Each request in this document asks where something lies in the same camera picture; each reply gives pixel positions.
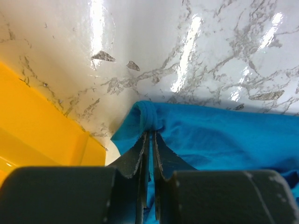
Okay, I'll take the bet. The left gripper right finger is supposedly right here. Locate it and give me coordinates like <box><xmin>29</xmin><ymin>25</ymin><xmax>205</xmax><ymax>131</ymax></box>
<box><xmin>152</xmin><ymin>132</ymin><xmax>299</xmax><ymax>224</ymax></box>

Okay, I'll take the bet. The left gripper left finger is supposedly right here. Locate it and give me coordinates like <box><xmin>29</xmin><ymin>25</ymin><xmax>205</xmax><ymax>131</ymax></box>
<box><xmin>0</xmin><ymin>132</ymin><xmax>150</xmax><ymax>224</ymax></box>

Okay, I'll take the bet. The blue t shirt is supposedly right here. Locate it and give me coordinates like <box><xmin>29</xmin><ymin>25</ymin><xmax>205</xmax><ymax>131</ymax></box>
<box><xmin>110</xmin><ymin>100</ymin><xmax>299</xmax><ymax>224</ymax></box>

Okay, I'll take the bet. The yellow plastic bin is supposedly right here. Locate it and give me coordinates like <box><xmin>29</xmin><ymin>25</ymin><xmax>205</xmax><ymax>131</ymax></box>
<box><xmin>0</xmin><ymin>63</ymin><xmax>106</xmax><ymax>181</ymax></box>

